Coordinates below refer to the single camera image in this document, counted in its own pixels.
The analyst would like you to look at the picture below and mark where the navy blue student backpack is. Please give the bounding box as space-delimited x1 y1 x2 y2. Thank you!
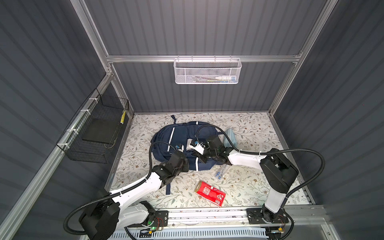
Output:
150 114 224 195

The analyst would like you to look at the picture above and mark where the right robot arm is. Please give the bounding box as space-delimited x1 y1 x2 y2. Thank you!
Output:
187 125 326 224

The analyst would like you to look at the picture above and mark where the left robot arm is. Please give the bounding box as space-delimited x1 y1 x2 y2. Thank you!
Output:
63 141 189 240

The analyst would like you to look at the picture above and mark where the clear pack of pens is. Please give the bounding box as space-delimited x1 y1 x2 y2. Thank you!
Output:
215 165 231 180

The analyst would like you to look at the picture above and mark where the light teal pencil pouch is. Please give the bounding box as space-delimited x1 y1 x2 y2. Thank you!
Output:
223 128 238 148

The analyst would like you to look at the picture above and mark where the floral table mat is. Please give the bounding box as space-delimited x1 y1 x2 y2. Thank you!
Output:
110 112 310 210

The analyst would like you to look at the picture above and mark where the red paper box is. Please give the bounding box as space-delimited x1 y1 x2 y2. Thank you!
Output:
195 181 226 207

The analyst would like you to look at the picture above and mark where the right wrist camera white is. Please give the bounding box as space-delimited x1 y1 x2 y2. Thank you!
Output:
188 140 205 155

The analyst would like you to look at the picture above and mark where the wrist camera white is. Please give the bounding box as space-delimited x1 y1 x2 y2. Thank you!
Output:
175 144 185 152
188 140 205 155

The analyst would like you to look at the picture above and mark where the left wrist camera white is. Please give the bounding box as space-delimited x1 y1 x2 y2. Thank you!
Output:
175 144 185 152

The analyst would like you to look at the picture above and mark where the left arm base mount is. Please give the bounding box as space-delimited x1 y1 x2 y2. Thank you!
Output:
128 211 169 228

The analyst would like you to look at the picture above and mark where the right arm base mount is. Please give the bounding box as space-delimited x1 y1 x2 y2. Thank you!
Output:
246 207 290 225

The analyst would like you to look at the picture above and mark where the white wire mesh basket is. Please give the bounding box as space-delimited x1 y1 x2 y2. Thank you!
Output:
173 57 242 85

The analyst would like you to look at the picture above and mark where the black wire wall basket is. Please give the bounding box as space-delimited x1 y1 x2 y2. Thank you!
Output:
57 91 130 164

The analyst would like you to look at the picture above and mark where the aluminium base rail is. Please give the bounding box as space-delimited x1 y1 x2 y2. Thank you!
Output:
154 205 330 228

